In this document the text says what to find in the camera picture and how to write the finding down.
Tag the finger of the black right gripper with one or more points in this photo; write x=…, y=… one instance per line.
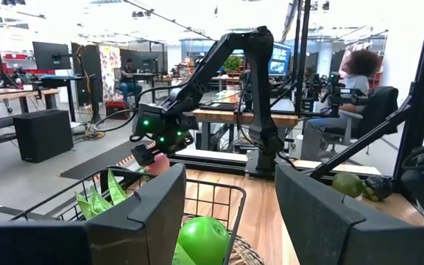
x=143, y=155
x=182, y=141

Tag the green potted plant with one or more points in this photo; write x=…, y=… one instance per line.
x=233, y=63

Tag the lit blue monitor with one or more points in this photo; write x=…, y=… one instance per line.
x=280, y=59

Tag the red bag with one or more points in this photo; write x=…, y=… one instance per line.
x=117, y=109

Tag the seated person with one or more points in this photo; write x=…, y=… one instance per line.
x=355, y=79

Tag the wooden workbench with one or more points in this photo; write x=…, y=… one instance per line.
x=226, y=117

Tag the patterned partition panel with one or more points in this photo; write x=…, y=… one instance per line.
x=109, y=70

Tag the black background robot arm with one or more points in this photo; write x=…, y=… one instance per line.
x=335, y=92

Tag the black office chair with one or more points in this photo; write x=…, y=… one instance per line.
x=377, y=110

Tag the black monitor on stand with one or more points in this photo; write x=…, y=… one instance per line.
x=52, y=55

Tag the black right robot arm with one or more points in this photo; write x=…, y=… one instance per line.
x=260, y=92

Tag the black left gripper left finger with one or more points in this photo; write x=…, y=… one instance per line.
x=131, y=235

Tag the black box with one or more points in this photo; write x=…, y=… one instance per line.
x=42, y=134

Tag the green leafy vegetable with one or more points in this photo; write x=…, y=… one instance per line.
x=98, y=200

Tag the long wooden table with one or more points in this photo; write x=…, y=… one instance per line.
x=13, y=95

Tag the distant person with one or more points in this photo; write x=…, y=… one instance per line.
x=128, y=79

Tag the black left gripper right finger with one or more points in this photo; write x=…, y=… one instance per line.
x=344, y=235

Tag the black avocado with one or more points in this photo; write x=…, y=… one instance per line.
x=378, y=187

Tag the green apple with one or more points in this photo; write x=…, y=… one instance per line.
x=204, y=239

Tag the pink peach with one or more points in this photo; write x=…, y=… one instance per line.
x=158, y=165

